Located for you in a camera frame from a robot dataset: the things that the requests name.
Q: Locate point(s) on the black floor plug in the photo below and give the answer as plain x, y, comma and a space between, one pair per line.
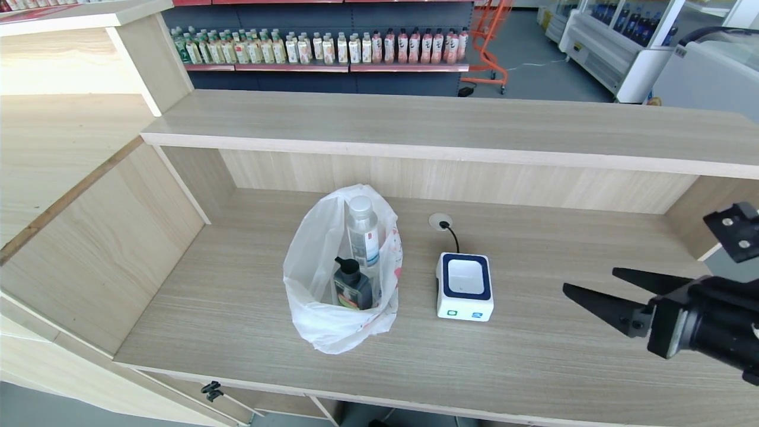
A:
466, 91

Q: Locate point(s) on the orange metal rack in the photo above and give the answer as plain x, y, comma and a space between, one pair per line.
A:
493, 59

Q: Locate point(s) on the wooden drawer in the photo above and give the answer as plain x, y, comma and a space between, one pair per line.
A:
249, 402

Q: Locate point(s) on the black pump bottle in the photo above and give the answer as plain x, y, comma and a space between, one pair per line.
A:
351, 287

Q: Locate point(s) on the white barcode scanner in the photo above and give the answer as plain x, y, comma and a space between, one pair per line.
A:
465, 296

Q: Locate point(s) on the dark shop shelf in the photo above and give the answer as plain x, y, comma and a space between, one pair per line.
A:
320, 80

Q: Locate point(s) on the wooden counter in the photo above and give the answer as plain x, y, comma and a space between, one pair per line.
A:
533, 367

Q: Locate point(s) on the white display freezer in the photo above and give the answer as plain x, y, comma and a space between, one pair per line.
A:
616, 65

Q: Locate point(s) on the white plastic shopping bag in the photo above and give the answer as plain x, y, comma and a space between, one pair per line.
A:
308, 273

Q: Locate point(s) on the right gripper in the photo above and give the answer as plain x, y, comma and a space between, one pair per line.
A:
705, 332

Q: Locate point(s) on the row of dark bottles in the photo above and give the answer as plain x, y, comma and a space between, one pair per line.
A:
637, 24

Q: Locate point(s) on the clear plastic bottle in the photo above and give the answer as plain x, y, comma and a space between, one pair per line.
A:
363, 234

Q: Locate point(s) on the white chest freezer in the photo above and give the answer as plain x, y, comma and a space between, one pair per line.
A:
711, 77

